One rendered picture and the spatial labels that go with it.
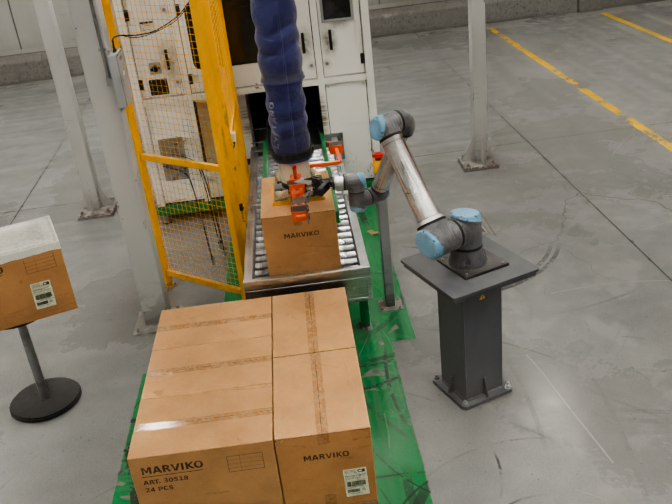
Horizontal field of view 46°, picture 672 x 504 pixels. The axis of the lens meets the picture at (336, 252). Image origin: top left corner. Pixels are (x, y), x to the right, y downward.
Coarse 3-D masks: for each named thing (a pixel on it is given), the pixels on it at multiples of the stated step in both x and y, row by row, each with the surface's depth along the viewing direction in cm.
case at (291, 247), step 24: (264, 192) 457; (264, 216) 426; (288, 216) 425; (312, 216) 426; (264, 240) 430; (288, 240) 431; (312, 240) 432; (336, 240) 434; (288, 264) 438; (312, 264) 439; (336, 264) 440
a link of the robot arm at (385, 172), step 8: (400, 112) 396; (408, 112) 391; (408, 120) 387; (408, 128) 390; (408, 136) 396; (384, 160) 414; (384, 168) 416; (392, 168) 416; (376, 176) 425; (384, 176) 420; (392, 176) 424; (376, 184) 427; (384, 184) 425; (376, 192) 430; (384, 192) 431; (376, 200) 433
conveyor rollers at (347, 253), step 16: (272, 160) 626; (320, 160) 612; (272, 176) 594; (336, 192) 555; (256, 224) 524; (256, 240) 497; (352, 240) 483; (256, 256) 482; (352, 256) 466; (256, 272) 457
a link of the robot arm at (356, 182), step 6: (342, 174) 423; (348, 174) 423; (354, 174) 422; (360, 174) 422; (348, 180) 421; (354, 180) 421; (360, 180) 421; (348, 186) 422; (354, 186) 422; (360, 186) 423; (366, 186) 424; (354, 192) 424
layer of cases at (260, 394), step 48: (336, 288) 431; (192, 336) 403; (240, 336) 398; (288, 336) 393; (336, 336) 389; (144, 384) 369; (192, 384) 365; (240, 384) 361; (288, 384) 357; (336, 384) 354; (144, 432) 337; (192, 432) 334; (240, 432) 331; (288, 432) 328; (336, 432) 325; (144, 480) 328; (192, 480) 330; (240, 480) 332; (288, 480) 334; (336, 480) 336
